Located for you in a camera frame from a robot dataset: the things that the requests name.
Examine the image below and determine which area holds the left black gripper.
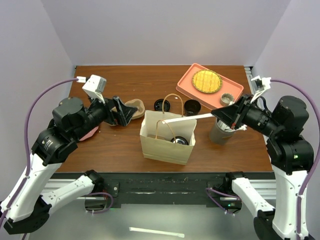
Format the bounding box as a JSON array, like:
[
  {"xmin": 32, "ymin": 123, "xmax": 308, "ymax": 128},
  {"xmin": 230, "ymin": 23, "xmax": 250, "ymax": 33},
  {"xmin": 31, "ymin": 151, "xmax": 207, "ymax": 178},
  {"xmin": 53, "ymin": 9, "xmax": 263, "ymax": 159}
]
[{"xmin": 73, "ymin": 90, "xmax": 138, "ymax": 140}]

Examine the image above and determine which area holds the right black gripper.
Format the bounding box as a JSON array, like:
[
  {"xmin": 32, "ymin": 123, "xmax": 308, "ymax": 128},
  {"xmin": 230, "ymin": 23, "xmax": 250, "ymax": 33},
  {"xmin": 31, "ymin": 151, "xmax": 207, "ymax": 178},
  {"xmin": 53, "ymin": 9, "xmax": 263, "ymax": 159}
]
[{"xmin": 211, "ymin": 91, "xmax": 282, "ymax": 135}]

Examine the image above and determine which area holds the white stirrer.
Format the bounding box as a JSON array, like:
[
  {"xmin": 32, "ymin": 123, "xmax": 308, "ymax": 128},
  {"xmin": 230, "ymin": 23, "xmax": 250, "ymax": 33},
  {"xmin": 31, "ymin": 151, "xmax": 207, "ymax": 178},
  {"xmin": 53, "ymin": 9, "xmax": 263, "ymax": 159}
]
[{"xmin": 164, "ymin": 113, "xmax": 214, "ymax": 124}]

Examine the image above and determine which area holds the black cup lid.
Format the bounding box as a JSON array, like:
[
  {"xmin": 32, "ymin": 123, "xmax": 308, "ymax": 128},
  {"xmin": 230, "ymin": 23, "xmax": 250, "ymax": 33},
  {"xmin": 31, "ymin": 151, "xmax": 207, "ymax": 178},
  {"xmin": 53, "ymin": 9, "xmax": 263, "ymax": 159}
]
[
  {"xmin": 170, "ymin": 136, "xmax": 189, "ymax": 146},
  {"xmin": 153, "ymin": 98, "xmax": 171, "ymax": 112}
]

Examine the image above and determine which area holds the black coffee cup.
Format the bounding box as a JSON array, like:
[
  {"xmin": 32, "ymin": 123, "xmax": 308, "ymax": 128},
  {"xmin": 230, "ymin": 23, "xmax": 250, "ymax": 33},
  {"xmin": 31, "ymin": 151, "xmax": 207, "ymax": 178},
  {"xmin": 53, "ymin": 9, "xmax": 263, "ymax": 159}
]
[{"xmin": 183, "ymin": 99, "xmax": 201, "ymax": 117}]

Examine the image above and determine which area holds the brown paper bag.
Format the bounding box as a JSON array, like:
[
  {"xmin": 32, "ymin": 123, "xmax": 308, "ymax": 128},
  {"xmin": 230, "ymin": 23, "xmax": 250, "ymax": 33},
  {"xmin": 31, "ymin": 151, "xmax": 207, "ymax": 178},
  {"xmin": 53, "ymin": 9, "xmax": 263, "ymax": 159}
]
[{"xmin": 139, "ymin": 101, "xmax": 197, "ymax": 166}]

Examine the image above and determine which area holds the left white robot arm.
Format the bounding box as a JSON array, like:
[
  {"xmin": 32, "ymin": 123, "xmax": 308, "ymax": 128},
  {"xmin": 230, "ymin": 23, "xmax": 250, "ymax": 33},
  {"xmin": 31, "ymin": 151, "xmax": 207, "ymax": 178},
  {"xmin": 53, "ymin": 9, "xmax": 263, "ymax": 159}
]
[{"xmin": 0, "ymin": 96, "xmax": 138, "ymax": 235}]

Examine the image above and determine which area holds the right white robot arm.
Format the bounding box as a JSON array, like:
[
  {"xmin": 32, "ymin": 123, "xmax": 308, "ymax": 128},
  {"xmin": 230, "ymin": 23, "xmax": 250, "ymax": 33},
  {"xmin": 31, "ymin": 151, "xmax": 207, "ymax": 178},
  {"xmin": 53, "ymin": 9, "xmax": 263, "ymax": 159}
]
[{"xmin": 211, "ymin": 95, "xmax": 314, "ymax": 240}]

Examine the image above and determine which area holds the grey cup of stirrers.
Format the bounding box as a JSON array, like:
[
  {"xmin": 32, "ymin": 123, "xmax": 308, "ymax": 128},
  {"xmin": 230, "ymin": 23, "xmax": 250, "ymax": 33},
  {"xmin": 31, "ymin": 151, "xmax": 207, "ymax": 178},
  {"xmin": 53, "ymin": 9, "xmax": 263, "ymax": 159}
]
[{"xmin": 209, "ymin": 118, "xmax": 247, "ymax": 145}]

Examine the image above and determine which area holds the pink speckled plate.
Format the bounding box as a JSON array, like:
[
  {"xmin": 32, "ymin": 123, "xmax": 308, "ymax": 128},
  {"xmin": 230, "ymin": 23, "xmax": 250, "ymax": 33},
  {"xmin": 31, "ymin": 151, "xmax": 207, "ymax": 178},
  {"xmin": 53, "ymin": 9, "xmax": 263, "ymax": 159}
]
[{"xmin": 79, "ymin": 126, "xmax": 99, "ymax": 142}]

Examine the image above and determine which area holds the yellow woven coaster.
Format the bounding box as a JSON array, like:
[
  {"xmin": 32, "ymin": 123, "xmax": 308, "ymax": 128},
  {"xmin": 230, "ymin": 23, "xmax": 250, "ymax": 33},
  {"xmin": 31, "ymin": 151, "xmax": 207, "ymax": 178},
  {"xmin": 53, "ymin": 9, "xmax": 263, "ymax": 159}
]
[{"xmin": 191, "ymin": 69, "xmax": 223, "ymax": 94}]

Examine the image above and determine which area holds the white strip on floor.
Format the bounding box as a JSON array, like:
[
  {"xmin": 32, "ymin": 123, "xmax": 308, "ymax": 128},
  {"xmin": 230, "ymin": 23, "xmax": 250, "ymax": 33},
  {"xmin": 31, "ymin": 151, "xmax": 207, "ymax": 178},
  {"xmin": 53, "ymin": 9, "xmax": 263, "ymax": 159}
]
[{"xmin": 129, "ymin": 227, "xmax": 185, "ymax": 238}]

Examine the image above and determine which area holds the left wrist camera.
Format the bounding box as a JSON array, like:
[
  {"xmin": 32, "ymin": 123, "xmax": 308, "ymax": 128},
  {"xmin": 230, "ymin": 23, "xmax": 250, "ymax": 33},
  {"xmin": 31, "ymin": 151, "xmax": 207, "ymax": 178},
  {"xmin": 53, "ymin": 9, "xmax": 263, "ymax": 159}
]
[{"xmin": 82, "ymin": 74, "xmax": 107, "ymax": 104}]

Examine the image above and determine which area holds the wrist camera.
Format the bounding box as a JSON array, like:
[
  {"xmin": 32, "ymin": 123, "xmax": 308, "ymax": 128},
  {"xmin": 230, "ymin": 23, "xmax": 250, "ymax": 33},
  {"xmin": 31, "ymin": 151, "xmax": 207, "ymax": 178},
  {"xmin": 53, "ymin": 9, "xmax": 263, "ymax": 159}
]
[
  {"xmin": 82, "ymin": 74, "xmax": 107, "ymax": 104},
  {"xmin": 250, "ymin": 75, "xmax": 271, "ymax": 103}
]

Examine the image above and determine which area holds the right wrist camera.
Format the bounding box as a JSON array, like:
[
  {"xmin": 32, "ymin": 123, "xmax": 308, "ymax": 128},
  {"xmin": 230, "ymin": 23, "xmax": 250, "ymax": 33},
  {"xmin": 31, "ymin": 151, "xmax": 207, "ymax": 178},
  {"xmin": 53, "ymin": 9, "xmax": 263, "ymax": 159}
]
[{"xmin": 250, "ymin": 75, "xmax": 271, "ymax": 103}]

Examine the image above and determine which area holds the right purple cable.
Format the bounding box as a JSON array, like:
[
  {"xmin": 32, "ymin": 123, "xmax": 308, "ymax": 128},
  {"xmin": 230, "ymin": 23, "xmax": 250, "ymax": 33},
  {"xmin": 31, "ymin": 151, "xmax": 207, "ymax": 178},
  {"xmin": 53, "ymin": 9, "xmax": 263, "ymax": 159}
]
[{"xmin": 205, "ymin": 79, "xmax": 320, "ymax": 240}]

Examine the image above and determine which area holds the purple cable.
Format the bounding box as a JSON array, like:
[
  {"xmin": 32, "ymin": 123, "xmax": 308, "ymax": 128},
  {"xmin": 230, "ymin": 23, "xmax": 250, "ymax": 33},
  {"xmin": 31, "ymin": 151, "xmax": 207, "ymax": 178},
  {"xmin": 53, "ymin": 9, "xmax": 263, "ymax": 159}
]
[
  {"xmin": 0, "ymin": 78, "xmax": 78, "ymax": 240},
  {"xmin": 205, "ymin": 79, "xmax": 320, "ymax": 240}
]

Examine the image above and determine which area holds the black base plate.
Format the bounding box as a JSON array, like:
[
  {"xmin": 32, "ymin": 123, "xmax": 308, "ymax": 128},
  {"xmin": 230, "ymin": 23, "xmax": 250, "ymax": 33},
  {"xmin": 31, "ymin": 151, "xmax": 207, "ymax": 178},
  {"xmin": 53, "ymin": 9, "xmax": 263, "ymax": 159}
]
[{"xmin": 43, "ymin": 172, "xmax": 276, "ymax": 210}]

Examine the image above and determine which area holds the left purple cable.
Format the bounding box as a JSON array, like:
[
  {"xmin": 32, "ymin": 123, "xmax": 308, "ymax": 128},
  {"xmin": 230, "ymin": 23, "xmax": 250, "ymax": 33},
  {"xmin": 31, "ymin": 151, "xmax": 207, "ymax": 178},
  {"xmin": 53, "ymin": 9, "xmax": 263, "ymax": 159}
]
[{"xmin": 0, "ymin": 78, "xmax": 78, "ymax": 240}]

